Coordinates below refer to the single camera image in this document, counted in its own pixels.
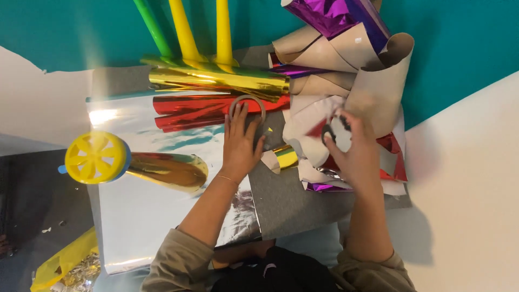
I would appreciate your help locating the person's left hand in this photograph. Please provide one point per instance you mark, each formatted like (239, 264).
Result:
(239, 150)

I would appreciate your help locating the person's right hand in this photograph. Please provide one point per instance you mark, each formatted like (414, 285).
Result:
(359, 158)

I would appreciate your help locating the person's right fingers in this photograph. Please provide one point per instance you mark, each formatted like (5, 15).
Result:
(348, 136)

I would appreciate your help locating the heap of white paper scraps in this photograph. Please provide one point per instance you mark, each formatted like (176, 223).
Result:
(302, 121)

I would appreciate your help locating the red foil scrap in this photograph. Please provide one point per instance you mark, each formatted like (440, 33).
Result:
(395, 156)

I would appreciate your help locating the purple foil scrap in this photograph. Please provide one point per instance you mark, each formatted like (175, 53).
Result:
(322, 187)

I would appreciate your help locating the beige curled paper sheets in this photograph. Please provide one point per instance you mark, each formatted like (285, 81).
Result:
(377, 85)

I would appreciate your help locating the small gold foil curl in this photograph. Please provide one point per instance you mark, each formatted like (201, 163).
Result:
(286, 157)

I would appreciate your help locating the grey felt sheet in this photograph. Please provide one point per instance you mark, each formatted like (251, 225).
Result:
(292, 202)

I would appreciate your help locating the purple foil roll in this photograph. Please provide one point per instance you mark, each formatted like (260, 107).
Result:
(336, 16)

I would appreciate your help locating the gold foil roll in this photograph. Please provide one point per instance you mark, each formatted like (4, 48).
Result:
(219, 82)

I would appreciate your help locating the black cloth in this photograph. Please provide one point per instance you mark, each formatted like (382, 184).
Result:
(279, 271)

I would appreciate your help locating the red foil roll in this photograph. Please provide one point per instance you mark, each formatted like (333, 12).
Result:
(190, 110)

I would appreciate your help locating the straight yellow plastic tube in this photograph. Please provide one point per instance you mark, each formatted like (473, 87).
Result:
(224, 32)

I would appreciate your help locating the gold foil cone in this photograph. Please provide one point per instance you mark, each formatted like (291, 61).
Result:
(170, 172)

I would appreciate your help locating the tapered yellow plastic tube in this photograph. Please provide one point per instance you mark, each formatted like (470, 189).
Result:
(184, 32)

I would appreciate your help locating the green foil roll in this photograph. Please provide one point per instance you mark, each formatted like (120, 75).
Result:
(162, 61)

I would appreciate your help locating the person's olive shirt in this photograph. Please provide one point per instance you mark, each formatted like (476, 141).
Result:
(178, 263)

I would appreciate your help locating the green plastic tube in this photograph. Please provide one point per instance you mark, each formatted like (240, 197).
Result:
(153, 28)

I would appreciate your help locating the silver foil sheet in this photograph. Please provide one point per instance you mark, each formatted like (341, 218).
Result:
(138, 219)

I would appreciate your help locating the yellow and blue plastic toy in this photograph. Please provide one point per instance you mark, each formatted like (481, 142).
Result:
(95, 157)

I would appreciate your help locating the yellow plastic bag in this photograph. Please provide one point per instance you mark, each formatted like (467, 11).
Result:
(61, 261)

